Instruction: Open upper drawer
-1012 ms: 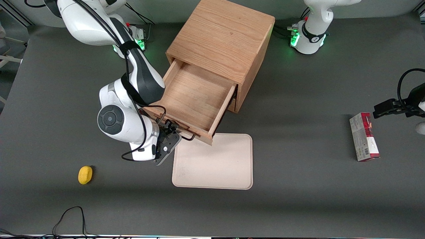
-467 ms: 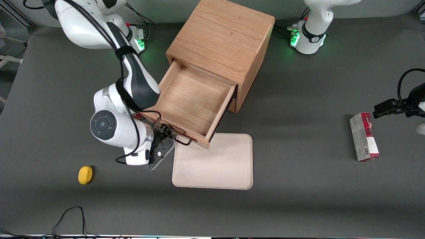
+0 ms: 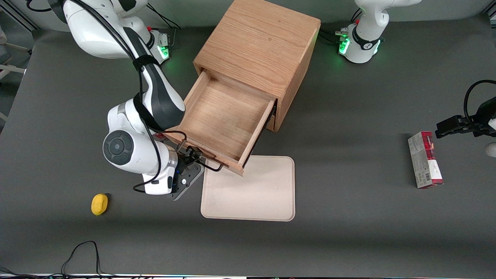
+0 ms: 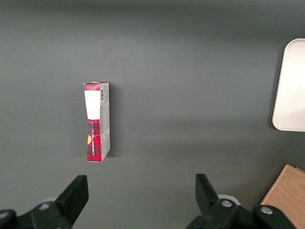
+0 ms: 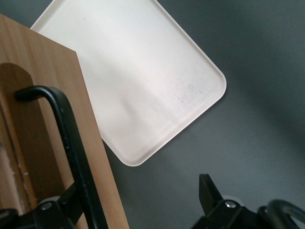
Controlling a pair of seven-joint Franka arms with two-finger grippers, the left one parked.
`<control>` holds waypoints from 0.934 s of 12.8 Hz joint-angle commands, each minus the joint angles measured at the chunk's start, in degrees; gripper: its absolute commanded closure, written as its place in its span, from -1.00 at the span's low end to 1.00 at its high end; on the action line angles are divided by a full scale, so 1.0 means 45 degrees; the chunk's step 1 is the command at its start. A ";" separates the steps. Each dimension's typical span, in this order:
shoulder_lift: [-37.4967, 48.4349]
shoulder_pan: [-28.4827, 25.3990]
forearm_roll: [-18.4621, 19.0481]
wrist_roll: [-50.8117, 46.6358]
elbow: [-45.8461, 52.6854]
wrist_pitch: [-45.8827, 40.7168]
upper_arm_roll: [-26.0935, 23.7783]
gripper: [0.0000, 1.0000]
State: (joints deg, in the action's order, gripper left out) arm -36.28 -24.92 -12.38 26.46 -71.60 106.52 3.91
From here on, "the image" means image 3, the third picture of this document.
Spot yellow lemon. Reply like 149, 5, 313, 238
91, 193, 109, 216

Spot red plaid cardboard box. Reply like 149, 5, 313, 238
408, 131, 444, 189

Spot wooden drawer cabinet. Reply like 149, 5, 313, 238
193, 0, 321, 132

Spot wooden drawer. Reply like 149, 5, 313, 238
166, 70, 277, 177

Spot cream rectangular tray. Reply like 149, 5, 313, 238
200, 155, 296, 222

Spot black cables behind right base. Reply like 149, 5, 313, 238
146, 3, 181, 31

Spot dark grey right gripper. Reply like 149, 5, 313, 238
169, 146, 207, 201

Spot black cable looped on table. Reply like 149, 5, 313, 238
61, 241, 117, 278

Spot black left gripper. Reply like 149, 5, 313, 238
435, 97, 496, 139

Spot black cables at left base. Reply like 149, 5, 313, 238
319, 30, 346, 44

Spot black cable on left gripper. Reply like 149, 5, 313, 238
463, 79, 496, 125

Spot black cable along right arm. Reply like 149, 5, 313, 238
68, 0, 187, 193

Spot black velcro strap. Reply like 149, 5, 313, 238
133, 55, 156, 71

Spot grey aluminium frame rail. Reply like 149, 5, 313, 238
0, 4, 40, 32

